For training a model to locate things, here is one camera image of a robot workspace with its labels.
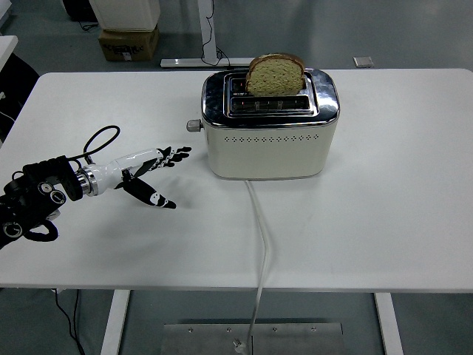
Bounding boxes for cream and chrome toaster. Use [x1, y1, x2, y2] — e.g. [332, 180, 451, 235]
[186, 68, 341, 181]

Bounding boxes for brown bread slice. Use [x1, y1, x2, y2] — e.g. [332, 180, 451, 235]
[245, 53, 307, 97]

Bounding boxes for white plastic container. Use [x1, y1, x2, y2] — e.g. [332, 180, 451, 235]
[88, 0, 162, 33]

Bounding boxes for grey metal plate with screws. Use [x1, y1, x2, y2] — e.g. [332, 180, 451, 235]
[161, 322, 344, 355]

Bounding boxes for white side table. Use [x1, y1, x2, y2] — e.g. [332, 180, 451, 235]
[0, 35, 18, 73]

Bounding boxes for white toaster power cable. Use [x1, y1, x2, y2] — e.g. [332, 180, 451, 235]
[243, 177, 273, 345]

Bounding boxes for black box on floor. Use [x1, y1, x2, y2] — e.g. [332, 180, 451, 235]
[61, 0, 99, 22]

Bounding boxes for white table leg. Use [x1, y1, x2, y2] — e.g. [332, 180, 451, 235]
[372, 292, 404, 355]
[99, 290, 131, 355]

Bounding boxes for brown cardboard box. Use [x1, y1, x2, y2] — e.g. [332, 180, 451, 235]
[97, 24, 160, 62]

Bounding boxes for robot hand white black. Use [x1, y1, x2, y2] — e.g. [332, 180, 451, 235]
[92, 146, 193, 210]

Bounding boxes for white desk leg with foot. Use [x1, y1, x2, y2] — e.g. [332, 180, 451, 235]
[160, 0, 252, 70]

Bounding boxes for black cable at desk leg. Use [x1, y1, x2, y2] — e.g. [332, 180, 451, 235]
[201, 0, 233, 68]

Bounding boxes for black cable under table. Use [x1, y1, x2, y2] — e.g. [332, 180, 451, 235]
[54, 289, 86, 355]

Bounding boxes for black chair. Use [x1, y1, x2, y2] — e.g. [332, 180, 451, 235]
[0, 51, 41, 143]

